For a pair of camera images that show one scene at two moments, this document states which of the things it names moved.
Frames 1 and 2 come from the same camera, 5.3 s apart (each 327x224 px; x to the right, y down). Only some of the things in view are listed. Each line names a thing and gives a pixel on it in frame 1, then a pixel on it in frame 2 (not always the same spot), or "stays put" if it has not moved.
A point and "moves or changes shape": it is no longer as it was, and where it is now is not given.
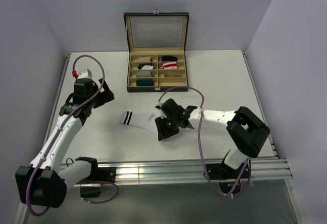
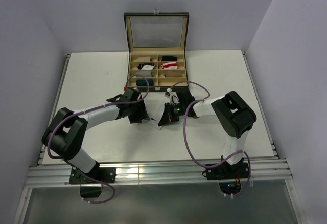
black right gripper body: (167, 125) -> (174, 111)
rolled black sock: (169, 58) stays put
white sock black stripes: (144, 119) moves or changes shape
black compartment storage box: (157, 43) stays put
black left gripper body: (104, 96) -> (137, 112)
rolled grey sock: (144, 73) stays put
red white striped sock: (169, 65) stays put
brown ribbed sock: (173, 73) stays put
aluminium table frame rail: (272, 169) stays put
